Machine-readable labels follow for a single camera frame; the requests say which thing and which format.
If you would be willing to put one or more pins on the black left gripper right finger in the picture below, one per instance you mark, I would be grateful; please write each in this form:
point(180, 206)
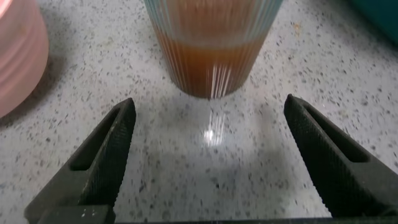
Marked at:
point(323, 161)

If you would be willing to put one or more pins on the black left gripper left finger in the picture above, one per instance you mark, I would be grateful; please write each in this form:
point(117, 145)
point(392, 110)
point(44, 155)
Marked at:
point(105, 161)

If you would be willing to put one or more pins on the orange brown liquid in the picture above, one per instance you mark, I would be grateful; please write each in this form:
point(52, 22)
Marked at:
point(199, 68)

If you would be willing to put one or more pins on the translucent blue ribbed cup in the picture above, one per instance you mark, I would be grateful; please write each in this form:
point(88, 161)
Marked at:
point(211, 18)

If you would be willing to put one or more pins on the pink ribbed bowl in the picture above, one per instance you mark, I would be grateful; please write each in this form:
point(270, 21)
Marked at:
point(18, 56)

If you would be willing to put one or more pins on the teal plastic basin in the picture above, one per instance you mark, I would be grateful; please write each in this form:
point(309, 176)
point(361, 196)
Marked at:
point(379, 15)

